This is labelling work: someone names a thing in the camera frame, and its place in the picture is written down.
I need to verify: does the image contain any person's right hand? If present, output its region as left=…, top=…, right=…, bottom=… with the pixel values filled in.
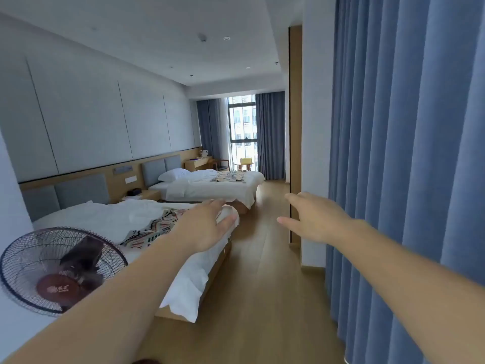
left=276, top=192, right=358, bottom=247

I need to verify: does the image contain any person's left hand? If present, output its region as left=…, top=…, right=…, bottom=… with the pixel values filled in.
left=170, top=199, right=239, bottom=255

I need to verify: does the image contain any patterned woven blanket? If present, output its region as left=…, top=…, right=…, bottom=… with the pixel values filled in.
left=210, top=169, right=247, bottom=183
left=120, top=208, right=190, bottom=250

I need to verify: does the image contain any person's right forearm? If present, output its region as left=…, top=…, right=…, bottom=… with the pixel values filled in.
left=337, top=218, right=485, bottom=364

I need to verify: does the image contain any person's left forearm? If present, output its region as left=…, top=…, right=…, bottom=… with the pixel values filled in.
left=0, top=225, right=198, bottom=364

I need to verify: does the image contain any white pillow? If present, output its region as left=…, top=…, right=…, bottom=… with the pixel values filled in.
left=158, top=168, right=192, bottom=183

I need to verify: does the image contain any wooden nightstand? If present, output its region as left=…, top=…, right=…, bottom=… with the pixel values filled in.
left=120, top=189, right=162, bottom=203

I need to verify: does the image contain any grey padded headboard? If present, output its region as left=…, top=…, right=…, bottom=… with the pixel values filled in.
left=21, top=173, right=111, bottom=223
left=141, top=155, right=182, bottom=188

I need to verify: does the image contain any near bed white duvet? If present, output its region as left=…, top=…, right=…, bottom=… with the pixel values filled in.
left=32, top=200, right=240, bottom=324

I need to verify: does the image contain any tall wooden door panel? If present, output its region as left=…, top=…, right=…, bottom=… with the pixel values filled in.
left=288, top=25, right=303, bottom=251

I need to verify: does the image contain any tall window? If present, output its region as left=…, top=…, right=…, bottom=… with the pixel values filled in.
left=227, top=95, right=258, bottom=172

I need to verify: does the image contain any long blue room curtain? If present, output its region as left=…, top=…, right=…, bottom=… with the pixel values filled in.
left=325, top=0, right=485, bottom=364

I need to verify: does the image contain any dark standing fan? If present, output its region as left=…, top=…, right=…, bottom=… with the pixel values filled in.
left=0, top=227, right=129, bottom=315

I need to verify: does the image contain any wooden wall desk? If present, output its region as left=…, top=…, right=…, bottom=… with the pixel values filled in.
left=184, top=156, right=213, bottom=172

